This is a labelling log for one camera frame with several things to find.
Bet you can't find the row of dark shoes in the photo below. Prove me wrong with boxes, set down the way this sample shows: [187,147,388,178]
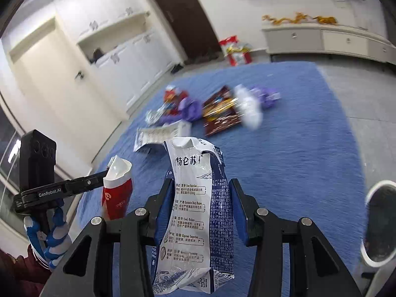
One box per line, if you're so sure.
[185,53,224,64]

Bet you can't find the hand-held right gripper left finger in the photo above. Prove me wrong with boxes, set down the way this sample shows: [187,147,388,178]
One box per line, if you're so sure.
[40,178,174,297]

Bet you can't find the person's left forearm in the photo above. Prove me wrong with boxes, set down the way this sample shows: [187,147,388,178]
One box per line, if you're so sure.
[0,244,51,297]

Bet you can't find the white built-in cabinet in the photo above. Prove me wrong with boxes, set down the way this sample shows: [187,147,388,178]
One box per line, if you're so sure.
[54,0,186,109]

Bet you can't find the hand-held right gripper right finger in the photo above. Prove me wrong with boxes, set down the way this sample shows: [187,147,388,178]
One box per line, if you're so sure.
[230,178,362,297]

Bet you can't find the grey and white television stand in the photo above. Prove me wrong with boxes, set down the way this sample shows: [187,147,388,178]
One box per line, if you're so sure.
[261,23,396,65]

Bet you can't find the white door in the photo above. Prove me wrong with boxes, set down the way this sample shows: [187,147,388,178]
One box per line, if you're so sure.
[9,17,129,166]

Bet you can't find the brown snack box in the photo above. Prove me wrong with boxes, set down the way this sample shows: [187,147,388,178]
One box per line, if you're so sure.
[202,86,245,137]

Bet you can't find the crumpled clear plastic wrapper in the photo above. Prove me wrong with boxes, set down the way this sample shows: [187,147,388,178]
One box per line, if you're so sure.
[145,105,174,126]

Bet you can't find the white round bin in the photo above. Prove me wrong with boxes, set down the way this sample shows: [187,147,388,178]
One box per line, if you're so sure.
[361,179,396,268]

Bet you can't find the dark brown door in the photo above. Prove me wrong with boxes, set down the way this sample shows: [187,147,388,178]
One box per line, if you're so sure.
[145,0,223,61]

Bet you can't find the white plastic bag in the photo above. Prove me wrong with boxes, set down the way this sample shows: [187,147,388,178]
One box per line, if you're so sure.
[233,83,263,129]

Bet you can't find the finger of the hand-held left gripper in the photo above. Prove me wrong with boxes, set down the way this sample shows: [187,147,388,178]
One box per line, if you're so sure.
[70,170,112,195]

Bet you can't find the white and blue milk carton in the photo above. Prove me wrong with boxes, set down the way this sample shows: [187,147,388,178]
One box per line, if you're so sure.
[151,136,235,294]

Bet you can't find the long gold dragon ornament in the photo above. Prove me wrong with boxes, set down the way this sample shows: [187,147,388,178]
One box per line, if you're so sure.
[262,12,309,26]

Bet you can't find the red and white gift bag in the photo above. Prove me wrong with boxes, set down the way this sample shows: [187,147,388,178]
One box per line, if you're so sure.
[227,44,253,66]

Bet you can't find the red snack packet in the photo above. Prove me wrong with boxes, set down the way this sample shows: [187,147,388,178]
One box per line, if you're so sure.
[163,87,189,112]

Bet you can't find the short gold dragon ornament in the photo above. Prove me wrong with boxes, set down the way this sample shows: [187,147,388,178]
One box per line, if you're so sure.
[312,15,338,25]

